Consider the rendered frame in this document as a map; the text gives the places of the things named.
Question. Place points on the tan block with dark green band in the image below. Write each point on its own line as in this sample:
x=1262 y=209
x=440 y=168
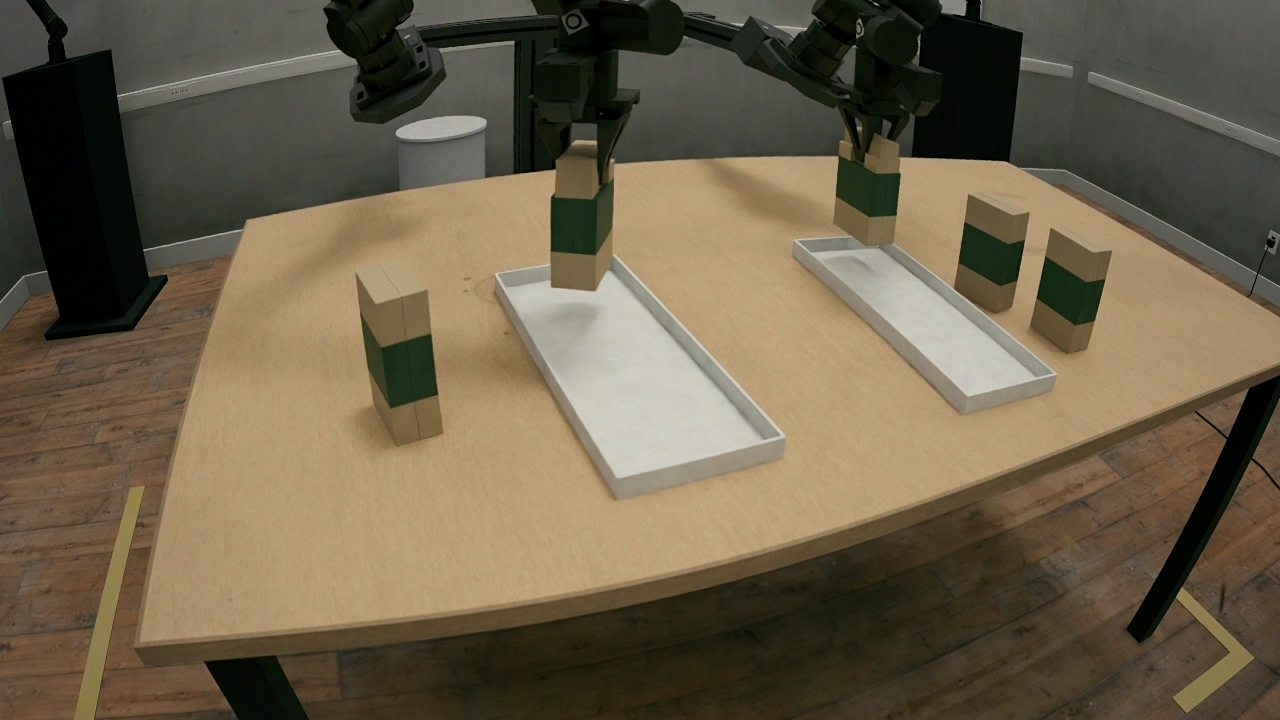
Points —
x=581 y=220
x=1070 y=289
x=867 y=193
x=991 y=251
x=396 y=327

